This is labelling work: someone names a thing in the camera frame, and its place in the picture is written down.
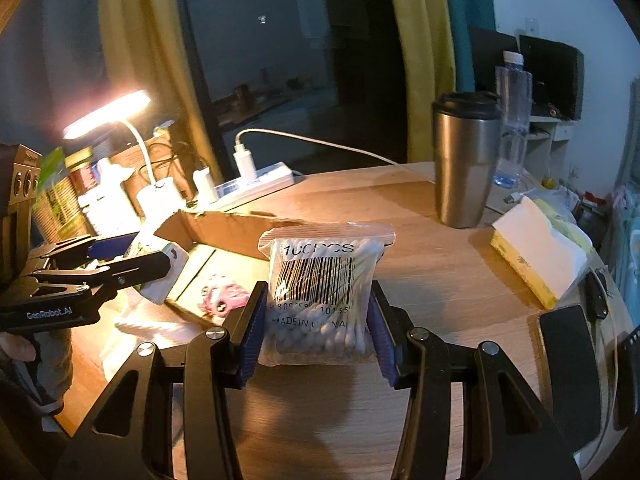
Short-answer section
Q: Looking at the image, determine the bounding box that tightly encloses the yellow curtain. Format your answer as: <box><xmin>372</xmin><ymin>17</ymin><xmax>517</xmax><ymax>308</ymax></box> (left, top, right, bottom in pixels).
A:
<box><xmin>96</xmin><ymin>0</ymin><xmax>226</xmax><ymax>196</ymax></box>

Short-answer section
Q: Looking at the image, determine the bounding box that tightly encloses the black smartphone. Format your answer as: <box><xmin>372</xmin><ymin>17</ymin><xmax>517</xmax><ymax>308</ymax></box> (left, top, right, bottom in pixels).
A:
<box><xmin>539</xmin><ymin>304</ymin><xmax>602</xmax><ymax>457</ymax></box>

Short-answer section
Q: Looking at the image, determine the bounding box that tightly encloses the black car key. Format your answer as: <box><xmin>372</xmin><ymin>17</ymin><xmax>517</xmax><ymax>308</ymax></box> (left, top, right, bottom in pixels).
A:
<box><xmin>584</xmin><ymin>269</ymin><xmax>610</xmax><ymax>319</ymax></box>

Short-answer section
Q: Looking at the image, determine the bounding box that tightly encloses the yellow plastic bag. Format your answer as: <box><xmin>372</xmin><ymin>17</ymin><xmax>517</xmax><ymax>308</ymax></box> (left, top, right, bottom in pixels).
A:
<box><xmin>527</xmin><ymin>185</ymin><xmax>597</xmax><ymax>252</ymax></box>

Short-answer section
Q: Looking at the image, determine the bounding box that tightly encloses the clear bag of cotton swabs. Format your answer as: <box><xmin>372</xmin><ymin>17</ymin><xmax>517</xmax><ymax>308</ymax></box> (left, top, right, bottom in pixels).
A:
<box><xmin>257</xmin><ymin>222</ymin><xmax>397</xmax><ymax>367</ymax></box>

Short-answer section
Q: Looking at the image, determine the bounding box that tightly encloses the teal curtain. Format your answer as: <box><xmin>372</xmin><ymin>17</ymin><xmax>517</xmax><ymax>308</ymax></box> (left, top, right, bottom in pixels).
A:
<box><xmin>440</xmin><ymin>0</ymin><xmax>498</xmax><ymax>95</ymax></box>

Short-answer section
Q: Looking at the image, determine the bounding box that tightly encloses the green packet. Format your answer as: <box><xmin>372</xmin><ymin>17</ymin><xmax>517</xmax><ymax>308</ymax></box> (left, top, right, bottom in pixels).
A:
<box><xmin>34</xmin><ymin>146</ymin><xmax>69</xmax><ymax>206</ymax></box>

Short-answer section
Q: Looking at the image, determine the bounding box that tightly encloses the small white tissue pack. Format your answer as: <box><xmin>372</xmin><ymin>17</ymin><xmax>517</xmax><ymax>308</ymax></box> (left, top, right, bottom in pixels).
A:
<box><xmin>122</xmin><ymin>227</ymin><xmax>191</xmax><ymax>307</ymax></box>

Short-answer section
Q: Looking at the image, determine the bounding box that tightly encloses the black monitor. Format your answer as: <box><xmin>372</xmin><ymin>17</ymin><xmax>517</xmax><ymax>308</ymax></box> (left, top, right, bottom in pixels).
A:
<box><xmin>517</xmin><ymin>34</ymin><xmax>585</xmax><ymax>122</ymax></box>

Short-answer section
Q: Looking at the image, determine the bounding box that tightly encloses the white plastic bottle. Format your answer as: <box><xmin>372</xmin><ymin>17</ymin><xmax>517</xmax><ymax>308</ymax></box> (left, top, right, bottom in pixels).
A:
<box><xmin>79</xmin><ymin>159</ymin><xmax>132</xmax><ymax>237</ymax></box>

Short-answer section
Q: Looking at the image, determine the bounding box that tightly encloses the person's left hand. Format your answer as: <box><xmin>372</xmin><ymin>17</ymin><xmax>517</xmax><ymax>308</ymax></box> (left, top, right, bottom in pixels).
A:
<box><xmin>0</xmin><ymin>332</ymin><xmax>35</xmax><ymax>362</ymax></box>

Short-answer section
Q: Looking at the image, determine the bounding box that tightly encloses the brown cardboard box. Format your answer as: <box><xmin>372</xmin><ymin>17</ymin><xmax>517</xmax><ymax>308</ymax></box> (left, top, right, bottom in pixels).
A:
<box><xmin>152</xmin><ymin>208</ymin><xmax>306</xmax><ymax>262</ymax></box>

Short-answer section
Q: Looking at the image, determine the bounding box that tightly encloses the yellow and white tissue pack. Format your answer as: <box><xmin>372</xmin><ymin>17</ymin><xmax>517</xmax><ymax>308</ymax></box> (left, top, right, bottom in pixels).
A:
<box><xmin>489</xmin><ymin>195</ymin><xmax>589</xmax><ymax>310</ymax></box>

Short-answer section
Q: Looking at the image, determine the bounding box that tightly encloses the stainless steel tumbler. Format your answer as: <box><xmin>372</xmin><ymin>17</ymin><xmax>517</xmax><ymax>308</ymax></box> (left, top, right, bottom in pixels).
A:
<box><xmin>432</xmin><ymin>91</ymin><xmax>503</xmax><ymax>230</ymax></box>

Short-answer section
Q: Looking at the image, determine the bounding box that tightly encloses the white power strip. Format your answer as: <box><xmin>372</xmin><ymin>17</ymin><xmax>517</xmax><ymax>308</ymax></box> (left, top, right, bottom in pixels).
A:
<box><xmin>214</xmin><ymin>161</ymin><xmax>296</xmax><ymax>202</ymax></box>

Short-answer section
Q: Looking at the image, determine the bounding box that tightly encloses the white shelf unit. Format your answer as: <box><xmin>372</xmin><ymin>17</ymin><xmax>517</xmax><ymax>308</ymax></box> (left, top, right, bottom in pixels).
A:
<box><xmin>527</xmin><ymin>114</ymin><xmax>575</xmax><ymax>183</ymax></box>

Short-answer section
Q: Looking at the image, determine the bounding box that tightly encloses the white desk lamp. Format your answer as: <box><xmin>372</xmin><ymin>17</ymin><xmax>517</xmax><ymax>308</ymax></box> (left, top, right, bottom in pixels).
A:
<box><xmin>62</xmin><ymin>90</ymin><xmax>187</xmax><ymax>222</ymax></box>

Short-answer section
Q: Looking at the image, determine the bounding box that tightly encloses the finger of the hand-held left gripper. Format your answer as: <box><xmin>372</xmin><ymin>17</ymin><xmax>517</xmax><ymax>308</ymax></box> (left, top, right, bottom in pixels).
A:
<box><xmin>27</xmin><ymin>233</ymin><xmax>137</xmax><ymax>267</ymax></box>
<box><xmin>30</xmin><ymin>251</ymin><xmax>170</xmax><ymax>294</ymax></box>

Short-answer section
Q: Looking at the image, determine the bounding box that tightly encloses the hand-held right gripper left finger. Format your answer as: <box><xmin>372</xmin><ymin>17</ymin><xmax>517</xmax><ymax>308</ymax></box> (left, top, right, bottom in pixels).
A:
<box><xmin>55</xmin><ymin>281</ymin><xmax>269</xmax><ymax>480</ymax></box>

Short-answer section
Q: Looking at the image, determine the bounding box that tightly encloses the patterned tin can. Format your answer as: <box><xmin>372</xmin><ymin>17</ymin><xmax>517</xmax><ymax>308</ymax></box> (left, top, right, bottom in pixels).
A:
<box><xmin>31</xmin><ymin>187</ymin><xmax>96</xmax><ymax>248</ymax></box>

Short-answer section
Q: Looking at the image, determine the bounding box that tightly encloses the small white plug adapter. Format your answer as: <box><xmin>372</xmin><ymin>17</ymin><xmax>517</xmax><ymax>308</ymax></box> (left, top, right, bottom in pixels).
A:
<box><xmin>192</xmin><ymin>167</ymin><xmax>221</xmax><ymax>204</ymax></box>

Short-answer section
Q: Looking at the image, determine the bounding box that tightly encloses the clear plastic water bottle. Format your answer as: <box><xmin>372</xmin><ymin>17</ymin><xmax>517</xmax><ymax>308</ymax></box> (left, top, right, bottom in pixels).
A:
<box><xmin>494</xmin><ymin>50</ymin><xmax>534</xmax><ymax>187</ymax></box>

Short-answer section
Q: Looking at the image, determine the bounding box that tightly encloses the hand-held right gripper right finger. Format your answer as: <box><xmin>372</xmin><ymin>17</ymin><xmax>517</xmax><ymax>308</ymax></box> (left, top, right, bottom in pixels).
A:
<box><xmin>366</xmin><ymin>280</ymin><xmax>581</xmax><ymax>480</ymax></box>

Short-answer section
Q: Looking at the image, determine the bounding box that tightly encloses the pink toy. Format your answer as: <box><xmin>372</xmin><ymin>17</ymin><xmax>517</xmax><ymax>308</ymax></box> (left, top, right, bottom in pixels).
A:
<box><xmin>199</xmin><ymin>274</ymin><xmax>251</xmax><ymax>319</ymax></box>

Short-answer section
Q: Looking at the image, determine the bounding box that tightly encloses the white usb cable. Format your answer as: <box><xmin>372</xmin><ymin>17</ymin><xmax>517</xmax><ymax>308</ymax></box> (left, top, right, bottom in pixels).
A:
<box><xmin>501</xmin><ymin>187</ymin><xmax>533</xmax><ymax>207</ymax></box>

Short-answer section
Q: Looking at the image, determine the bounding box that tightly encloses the white charger with cable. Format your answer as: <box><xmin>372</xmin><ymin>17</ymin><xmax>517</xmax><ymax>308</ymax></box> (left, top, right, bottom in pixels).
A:
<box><xmin>233</xmin><ymin>128</ymin><xmax>436</xmax><ymax>184</ymax></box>

